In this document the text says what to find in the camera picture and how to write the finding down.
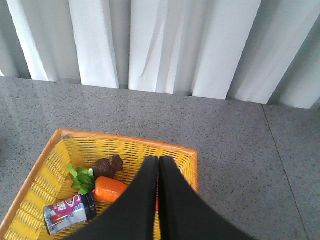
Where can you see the brown toy figurine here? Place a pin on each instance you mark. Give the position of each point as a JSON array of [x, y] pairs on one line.
[[108, 167]]

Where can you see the orange toy carrot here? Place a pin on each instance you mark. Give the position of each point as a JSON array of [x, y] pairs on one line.
[[104, 189]]

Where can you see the yellow plastic woven basket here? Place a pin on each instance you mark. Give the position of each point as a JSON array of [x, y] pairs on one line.
[[49, 181]]

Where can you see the grey pleated curtain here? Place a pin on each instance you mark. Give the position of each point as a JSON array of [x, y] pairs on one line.
[[260, 51]]

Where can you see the small labelled jar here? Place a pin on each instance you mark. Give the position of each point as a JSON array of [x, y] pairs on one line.
[[68, 213]]

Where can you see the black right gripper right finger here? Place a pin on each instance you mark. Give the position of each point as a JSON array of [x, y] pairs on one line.
[[183, 215]]

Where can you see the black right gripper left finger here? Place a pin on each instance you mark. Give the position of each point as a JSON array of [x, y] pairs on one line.
[[132, 216]]

